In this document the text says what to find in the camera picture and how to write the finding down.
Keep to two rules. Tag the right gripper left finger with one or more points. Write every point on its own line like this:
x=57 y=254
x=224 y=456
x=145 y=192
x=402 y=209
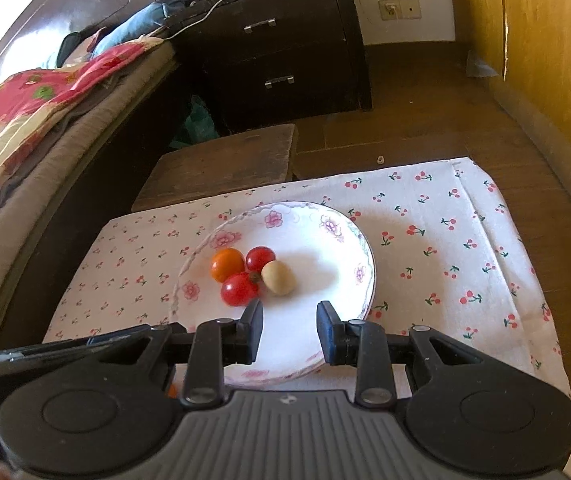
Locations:
x=215 y=345

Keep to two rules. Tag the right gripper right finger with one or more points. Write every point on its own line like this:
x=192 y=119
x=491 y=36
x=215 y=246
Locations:
x=362 y=345

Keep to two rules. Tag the orange tangerine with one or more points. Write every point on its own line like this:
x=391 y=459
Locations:
x=172 y=392
x=226 y=262

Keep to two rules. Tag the red cherry tomato front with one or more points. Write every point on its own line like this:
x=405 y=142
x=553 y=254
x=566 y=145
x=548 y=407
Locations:
x=239 y=290

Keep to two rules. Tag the red cherry tomato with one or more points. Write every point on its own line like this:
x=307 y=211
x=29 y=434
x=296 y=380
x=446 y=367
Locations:
x=258 y=257
x=239 y=290

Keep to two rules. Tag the white floral plate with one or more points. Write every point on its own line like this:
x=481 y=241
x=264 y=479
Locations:
x=290 y=256

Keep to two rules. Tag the red cherry tomato back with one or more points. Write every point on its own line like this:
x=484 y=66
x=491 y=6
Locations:
x=258 y=257

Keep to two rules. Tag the cherry print tablecloth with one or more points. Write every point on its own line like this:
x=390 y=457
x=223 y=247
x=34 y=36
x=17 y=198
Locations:
x=431 y=244

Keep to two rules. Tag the beige mattress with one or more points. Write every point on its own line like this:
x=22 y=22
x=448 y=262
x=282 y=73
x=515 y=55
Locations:
x=33 y=195

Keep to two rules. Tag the green plastic bag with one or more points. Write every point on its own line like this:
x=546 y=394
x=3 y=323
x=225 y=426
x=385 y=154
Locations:
x=197 y=128

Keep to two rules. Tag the floral pink blanket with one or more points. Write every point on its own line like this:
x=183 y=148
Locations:
x=33 y=101

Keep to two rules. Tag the dark wooden dresser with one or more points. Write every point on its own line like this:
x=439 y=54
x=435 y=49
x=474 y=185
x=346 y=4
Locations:
x=258 y=63

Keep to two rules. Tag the blue pillow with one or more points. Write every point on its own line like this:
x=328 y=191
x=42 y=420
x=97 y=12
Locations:
x=147 y=20

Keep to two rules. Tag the dark wooden headboard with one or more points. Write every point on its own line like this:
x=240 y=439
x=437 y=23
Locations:
x=35 y=37

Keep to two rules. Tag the wall power socket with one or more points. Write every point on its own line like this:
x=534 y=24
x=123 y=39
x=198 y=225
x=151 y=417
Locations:
x=391 y=10

